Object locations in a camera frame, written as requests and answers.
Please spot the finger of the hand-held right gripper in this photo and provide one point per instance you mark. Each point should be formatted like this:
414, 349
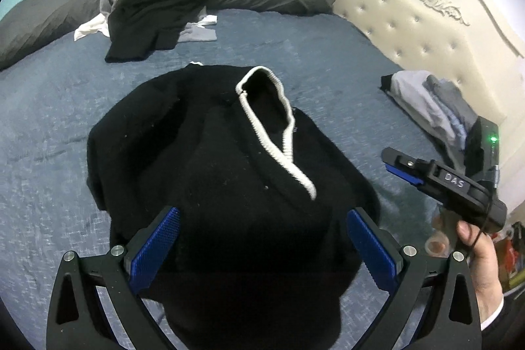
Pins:
406, 163
404, 177

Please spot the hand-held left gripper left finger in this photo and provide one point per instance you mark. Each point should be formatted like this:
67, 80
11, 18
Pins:
156, 251

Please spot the black sweater with white trim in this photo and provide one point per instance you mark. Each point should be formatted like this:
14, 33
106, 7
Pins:
205, 169

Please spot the black pants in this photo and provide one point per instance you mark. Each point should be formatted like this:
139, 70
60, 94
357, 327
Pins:
156, 13

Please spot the bed with blue patterned sheet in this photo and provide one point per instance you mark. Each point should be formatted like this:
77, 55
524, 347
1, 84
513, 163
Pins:
61, 128

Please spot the person's right forearm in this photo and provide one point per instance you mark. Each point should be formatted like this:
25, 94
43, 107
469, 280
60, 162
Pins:
504, 329

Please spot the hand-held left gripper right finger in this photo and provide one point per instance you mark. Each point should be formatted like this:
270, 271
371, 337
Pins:
371, 251

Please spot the person's right hand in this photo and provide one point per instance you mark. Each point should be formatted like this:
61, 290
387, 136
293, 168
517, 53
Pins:
486, 272

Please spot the colourful floor clutter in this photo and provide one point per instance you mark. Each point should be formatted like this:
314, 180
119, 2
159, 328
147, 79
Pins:
510, 251

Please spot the cream tufted headboard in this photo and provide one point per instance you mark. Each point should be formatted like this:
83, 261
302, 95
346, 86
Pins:
410, 26

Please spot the folded pale blue garment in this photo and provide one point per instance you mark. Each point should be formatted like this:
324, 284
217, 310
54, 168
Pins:
455, 126

